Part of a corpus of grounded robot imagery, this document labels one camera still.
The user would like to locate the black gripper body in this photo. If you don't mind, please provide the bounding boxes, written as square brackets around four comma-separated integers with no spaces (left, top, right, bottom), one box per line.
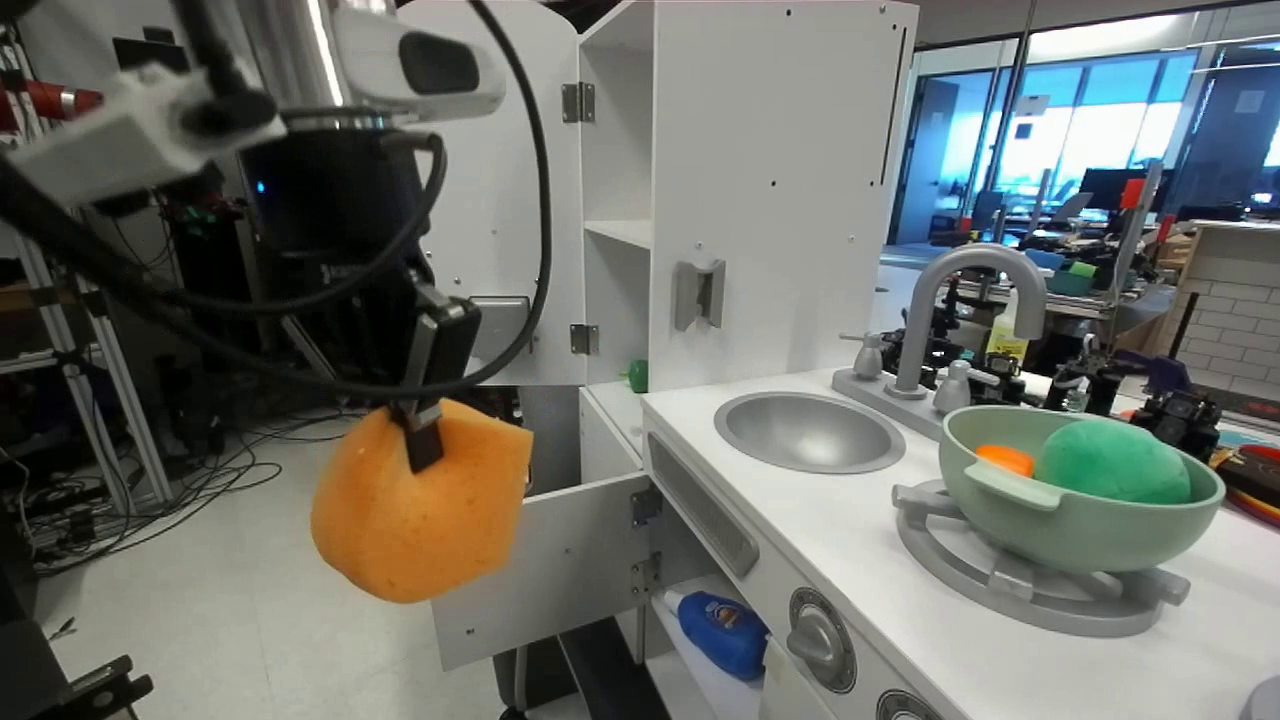
[242,120,451,391]

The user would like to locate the small white cabinet door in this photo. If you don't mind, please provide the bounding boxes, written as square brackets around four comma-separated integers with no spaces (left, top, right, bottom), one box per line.
[432,474,670,671]

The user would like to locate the tall white cabinet door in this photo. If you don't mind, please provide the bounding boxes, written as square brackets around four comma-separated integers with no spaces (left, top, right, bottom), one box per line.
[424,0,592,391]

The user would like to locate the narrow white cabinet door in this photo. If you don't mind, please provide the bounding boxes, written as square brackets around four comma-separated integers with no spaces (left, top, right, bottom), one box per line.
[575,388,652,487]

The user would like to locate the metal shelf rack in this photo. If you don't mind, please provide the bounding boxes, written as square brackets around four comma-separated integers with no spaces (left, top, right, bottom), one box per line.
[0,23,174,518]

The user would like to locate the grey round sink basin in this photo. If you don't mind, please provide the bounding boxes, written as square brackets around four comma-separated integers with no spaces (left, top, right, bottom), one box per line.
[711,388,913,482]

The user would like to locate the white toy kitchen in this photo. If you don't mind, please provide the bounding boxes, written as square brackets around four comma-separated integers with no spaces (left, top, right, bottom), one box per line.
[512,0,1280,720]

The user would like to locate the grey round knob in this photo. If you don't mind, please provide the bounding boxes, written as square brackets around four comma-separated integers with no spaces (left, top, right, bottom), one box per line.
[784,584,860,695]
[871,684,944,720]

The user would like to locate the grey faucet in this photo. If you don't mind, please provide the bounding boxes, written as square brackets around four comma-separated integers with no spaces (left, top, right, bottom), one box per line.
[831,245,1057,435]

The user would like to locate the small orange ball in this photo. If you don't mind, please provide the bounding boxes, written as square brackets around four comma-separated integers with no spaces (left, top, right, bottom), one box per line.
[971,442,1038,482]

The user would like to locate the yellow soap bottle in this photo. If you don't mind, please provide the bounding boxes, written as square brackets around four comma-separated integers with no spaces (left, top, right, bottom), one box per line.
[983,287,1032,380]

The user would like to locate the grey stove burner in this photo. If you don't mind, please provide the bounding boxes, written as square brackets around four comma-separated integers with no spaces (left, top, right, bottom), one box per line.
[889,482,1195,639]
[1237,671,1280,720]

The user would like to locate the mint green bowl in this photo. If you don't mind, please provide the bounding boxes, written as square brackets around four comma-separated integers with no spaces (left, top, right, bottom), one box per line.
[936,400,1226,576]

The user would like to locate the black device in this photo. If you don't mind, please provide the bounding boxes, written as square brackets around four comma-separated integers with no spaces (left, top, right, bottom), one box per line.
[1130,384,1222,464]

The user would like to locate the white brick pattern panel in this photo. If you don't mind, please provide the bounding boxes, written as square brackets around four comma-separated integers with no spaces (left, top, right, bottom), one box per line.
[1176,218,1280,405]

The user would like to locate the red and black tool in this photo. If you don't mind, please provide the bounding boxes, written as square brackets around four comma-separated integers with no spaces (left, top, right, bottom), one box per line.
[1202,442,1280,533]

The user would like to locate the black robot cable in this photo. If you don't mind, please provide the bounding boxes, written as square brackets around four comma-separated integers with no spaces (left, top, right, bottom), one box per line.
[0,0,555,405]

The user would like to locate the black floor cable bundle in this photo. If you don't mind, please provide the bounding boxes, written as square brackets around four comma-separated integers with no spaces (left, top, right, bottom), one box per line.
[24,405,355,572]

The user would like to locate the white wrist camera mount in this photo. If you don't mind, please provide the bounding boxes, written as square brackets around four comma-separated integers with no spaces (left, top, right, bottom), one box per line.
[2,63,293,206]

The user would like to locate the grey recessed drawer handle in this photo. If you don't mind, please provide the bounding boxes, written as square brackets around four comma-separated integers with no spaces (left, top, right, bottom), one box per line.
[649,435,769,580]

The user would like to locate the grey square cabinet handle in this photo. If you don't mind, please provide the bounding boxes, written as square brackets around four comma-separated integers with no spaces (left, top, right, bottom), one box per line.
[670,255,730,335]

